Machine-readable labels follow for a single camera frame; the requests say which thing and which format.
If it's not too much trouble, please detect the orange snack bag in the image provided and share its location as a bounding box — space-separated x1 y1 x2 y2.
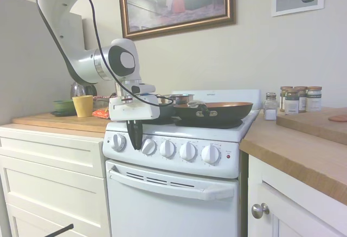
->
92 107 111 119

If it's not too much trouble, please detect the white front burner knob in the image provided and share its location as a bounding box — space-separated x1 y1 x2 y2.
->
141 138 158 156

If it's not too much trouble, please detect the wooden cutting board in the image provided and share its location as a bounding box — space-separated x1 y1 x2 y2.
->
275 110 347 146

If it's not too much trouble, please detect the black tripod leg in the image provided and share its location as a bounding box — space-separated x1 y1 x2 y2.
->
40 223 75 237

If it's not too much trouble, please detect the copper frying pan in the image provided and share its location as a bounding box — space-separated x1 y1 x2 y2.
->
172 99 254 123

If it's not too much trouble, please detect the yellow cup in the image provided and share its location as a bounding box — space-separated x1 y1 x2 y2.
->
72 95 94 118

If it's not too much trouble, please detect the dark kettle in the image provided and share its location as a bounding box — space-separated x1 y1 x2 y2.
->
85 84 98 97

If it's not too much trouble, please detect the white electric stove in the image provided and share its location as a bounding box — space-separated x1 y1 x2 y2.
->
102 89 261 237

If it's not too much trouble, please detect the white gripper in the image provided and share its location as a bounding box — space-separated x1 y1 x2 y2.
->
108 94 160 151

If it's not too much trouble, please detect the white door cabinet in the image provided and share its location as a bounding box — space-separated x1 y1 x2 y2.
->
246 153 347 237

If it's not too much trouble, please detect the spice jar copper lid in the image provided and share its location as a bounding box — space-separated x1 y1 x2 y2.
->
306 85 323 112
293 85 308 113
284 88 300 115
279 85 294 112

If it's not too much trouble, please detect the green saucer plate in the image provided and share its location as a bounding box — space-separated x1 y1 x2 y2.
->
50 110 77 117

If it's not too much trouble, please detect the white oven door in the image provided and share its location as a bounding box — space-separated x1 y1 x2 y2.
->
105 158 241 237

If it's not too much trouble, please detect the stainless steel pot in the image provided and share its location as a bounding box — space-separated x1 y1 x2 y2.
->
162 93 196 106

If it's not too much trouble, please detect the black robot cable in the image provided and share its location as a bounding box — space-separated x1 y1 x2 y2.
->
75 0 175 108

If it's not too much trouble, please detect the white drawer cabinet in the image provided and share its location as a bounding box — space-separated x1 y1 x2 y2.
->
0 124 112 237

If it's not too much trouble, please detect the gold framed painting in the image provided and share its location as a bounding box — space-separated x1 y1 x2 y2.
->
117 0 237 41

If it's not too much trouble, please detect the black pot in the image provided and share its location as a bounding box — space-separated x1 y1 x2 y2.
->
156 102 176 119

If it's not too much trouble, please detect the tall white panel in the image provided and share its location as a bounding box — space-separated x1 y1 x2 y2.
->
0 0 83 127

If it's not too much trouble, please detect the white oven door handle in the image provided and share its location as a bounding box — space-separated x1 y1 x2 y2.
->
108 164 235 201

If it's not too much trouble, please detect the green bowl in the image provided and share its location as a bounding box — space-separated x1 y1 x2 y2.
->
52 99 75 113

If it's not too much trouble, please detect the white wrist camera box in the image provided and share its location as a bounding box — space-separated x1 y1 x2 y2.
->
131 84 157 97

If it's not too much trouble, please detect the clear glass dish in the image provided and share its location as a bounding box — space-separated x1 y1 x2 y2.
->
92 95 112 111

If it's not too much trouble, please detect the round metal cabinet knob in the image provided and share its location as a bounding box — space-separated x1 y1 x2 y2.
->
251 202 271 220

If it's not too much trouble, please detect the glass salt shaker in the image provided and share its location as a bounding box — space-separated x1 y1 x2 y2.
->
263 92 278 121

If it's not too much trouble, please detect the white oven temperature knob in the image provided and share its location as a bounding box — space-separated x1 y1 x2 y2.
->
111 133 127 152

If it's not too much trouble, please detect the white rear burner knob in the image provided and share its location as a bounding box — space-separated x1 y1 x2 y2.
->
159 139 177 159

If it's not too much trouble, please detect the round terracotta coaster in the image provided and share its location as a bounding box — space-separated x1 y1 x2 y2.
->
327 114 347 123

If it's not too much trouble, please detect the white burner knob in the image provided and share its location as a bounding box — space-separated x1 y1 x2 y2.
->
141 138 158 156
159 139 177 159
201 144 221 165
179 142 198 163

